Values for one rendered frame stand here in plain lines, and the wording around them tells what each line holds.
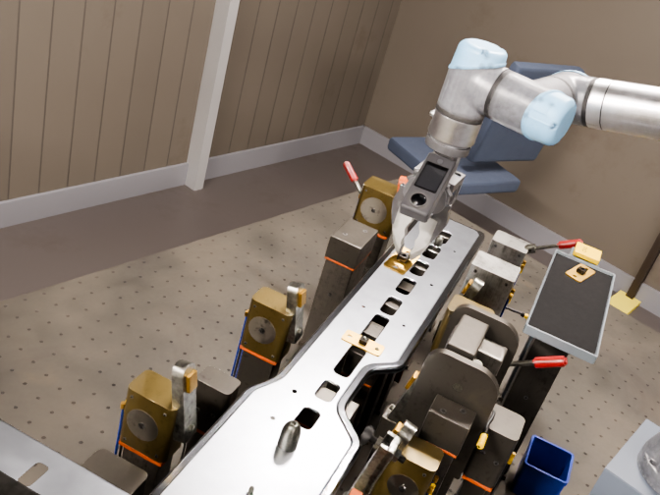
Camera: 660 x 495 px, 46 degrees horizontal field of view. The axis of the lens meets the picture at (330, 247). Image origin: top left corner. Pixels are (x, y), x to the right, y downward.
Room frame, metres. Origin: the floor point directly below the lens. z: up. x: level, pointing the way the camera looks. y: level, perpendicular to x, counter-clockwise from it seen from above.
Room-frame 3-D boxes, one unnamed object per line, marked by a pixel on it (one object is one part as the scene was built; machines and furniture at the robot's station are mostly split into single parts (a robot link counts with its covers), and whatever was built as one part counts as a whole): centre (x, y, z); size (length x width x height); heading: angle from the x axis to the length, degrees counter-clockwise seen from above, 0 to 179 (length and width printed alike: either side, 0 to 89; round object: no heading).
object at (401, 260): (1.15, -0.12, 1.28); 0.08 x 0.04 x 0.01; 162
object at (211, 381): (1.06, 0.13, 0.84); 0.10 x 0.05 x 0.29; 74
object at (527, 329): (1.40, -0.50, 1.16); 0.37 x 0.14 x 0.02; 164
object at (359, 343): (1.27, -0.12, 1.01); 0.08 x 0.04 x 0.01; 75
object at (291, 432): (0.94, -0.03, 1.02); 0.03 x 0.03 x 0.07
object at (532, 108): (1.13, -0.23, 1.59); 0.11 x 0.11 x 0.08; 61
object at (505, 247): (1.79, -0.45, 0.88); 0.12 x 0.07 x 0.36; 74
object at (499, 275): (1.54, -0.38, 0.90); 0.13 x 0.08 x 0.41; 74
